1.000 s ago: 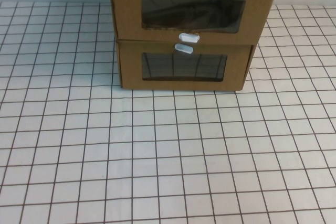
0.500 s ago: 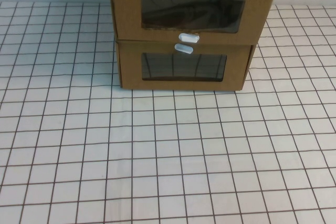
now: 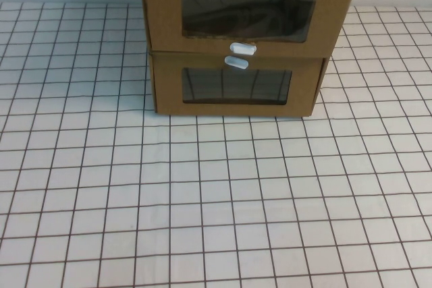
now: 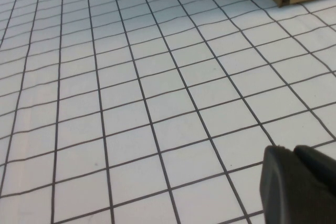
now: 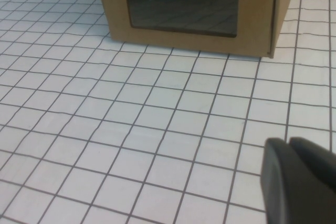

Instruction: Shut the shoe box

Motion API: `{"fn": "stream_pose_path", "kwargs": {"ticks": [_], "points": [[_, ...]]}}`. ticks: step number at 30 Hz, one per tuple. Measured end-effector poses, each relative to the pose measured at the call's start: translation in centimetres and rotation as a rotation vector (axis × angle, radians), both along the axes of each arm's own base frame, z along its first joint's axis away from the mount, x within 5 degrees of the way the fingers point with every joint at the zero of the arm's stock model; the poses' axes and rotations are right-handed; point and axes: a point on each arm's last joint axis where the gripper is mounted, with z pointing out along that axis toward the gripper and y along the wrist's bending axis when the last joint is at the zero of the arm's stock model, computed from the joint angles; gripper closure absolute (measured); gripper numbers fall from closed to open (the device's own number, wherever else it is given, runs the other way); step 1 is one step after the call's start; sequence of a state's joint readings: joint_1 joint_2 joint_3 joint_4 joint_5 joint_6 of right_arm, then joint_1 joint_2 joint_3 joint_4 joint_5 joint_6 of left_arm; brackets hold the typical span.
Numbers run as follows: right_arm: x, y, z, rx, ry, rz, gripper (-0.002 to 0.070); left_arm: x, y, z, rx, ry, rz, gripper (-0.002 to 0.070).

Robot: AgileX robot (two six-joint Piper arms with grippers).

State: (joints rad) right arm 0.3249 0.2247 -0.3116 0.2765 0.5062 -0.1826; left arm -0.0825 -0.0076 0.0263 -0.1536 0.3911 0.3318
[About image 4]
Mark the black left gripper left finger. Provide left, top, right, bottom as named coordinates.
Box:
left=259, top=145, right=336, bottom=224

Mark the white black-grid tablecloth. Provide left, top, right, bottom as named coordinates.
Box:
left=0, top=0, right=336, bottom=224

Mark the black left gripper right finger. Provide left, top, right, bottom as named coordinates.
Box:
left=293, top=144, right=336, bottom=196

